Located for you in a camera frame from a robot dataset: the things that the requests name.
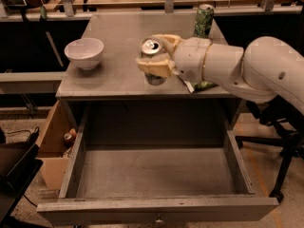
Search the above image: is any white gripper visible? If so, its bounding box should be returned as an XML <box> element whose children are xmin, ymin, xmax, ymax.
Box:
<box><xmin>136</xmin><ymin>34</ymin><xmax>212</xmax><ymax>83</ymax></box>

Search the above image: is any white green 7up can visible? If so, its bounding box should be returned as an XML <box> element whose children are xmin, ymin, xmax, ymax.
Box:
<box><xmin>140</xmin><ymin>37</ymin><xmax>166</xmax><ymax>86</ymax></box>

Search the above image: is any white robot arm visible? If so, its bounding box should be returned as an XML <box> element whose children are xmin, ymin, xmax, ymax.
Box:
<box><xmin>136</xmin><ymin>34</ymin><xmax>304</xmax><ymax>113</ymax></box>

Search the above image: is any dark green soda can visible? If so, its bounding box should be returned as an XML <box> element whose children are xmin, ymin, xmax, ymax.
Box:
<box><xmin>194</xmin><ymin>4</ymin><xmax>214</xmax><ymax>38</ymax></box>

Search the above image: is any grey open top drawer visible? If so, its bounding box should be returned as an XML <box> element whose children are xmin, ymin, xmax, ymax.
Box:
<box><xmin>37</xmin><ymin>104</ymin><xmax>278</xmax><ymax>226</ymax></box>

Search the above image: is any can in cardboard box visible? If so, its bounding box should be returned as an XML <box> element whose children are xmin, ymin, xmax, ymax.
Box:
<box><xmin>64</xmin><ymin>133</ymin><xmax>73</xmax><ymax>145</ymax></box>

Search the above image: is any green chip bag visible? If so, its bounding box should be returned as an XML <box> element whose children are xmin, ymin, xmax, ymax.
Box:
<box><xmin>180</xmin><ymin>78</ymin><xmax>216</xmax><ymax>93</ymax></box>

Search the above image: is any grey cabinet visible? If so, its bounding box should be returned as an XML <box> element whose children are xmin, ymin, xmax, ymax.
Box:
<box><xmin>56</xmin><ymin>12</ymin><xmax>243</xmax><ymax>131</ymax></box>

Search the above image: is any white ceramic bowl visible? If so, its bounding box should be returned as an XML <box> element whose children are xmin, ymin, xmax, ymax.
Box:
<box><xmin>65</xmin><ymin>38</ymin><xmax>105</xmax><ymax>70</ymax></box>

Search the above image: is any black office chair base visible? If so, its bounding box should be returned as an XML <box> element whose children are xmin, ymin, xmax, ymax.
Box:
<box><xmin>236</xmin><ymin>96</ymin><xmax>304</xmax><ymax>202</ymax></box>

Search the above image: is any cardboard box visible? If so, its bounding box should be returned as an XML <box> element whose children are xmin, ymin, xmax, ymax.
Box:
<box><xmin>36</xmin><ymin>101</ymin><xmax>76</xmax><ymax>190</ymax></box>

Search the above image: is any black equipment at left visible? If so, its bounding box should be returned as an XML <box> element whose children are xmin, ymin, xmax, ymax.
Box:
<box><xmin>0</xmin><ymin>127</ymin><xmax>43</xmax><ymax>228</ymax></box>

